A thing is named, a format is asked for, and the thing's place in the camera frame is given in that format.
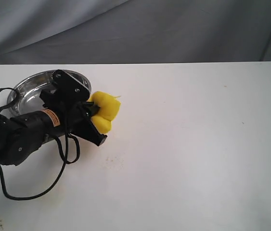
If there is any yellow sponge block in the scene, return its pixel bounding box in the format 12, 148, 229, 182
88, 91, 121, 134

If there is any grey backdrop cloth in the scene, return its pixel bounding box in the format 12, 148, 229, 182
0, 0, 271, 64

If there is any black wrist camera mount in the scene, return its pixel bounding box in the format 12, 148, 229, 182
39, 69, 91, 107

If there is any black camera cable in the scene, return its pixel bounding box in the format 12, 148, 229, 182
0, 88, 80, 200

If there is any round stainless steel dish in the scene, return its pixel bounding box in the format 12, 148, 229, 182
9, 70, 56, 116

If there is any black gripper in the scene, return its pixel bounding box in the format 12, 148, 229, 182
41, 102, 107, 146

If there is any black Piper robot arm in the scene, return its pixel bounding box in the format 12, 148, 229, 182
0, 102, 107, 166

